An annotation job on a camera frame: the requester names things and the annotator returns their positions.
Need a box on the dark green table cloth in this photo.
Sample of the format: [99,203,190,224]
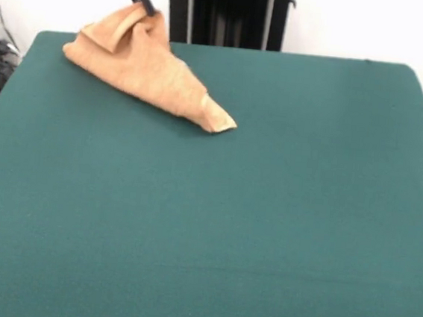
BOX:
[0,24,423,317]

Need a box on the tan terry towel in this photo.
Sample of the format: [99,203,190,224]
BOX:
[55,0,249,136]

